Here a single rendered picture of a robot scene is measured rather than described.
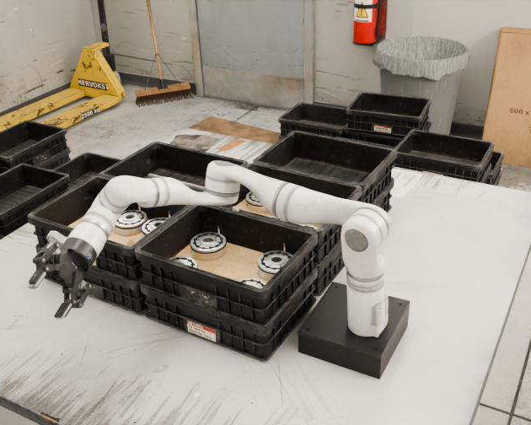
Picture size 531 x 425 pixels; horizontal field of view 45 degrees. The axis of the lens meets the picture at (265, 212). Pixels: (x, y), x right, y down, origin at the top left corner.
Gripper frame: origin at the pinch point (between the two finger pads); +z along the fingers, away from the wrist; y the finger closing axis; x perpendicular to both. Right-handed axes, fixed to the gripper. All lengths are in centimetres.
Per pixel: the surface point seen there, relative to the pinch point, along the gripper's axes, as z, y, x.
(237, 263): -47, 40, -8
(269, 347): -25, 49, -21
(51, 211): -50, 17, 47
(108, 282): -35, 33, 26
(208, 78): -359, 139, 179
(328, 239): -60, 46, -30
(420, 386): -25, 62, -57
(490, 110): -301, 173, -41
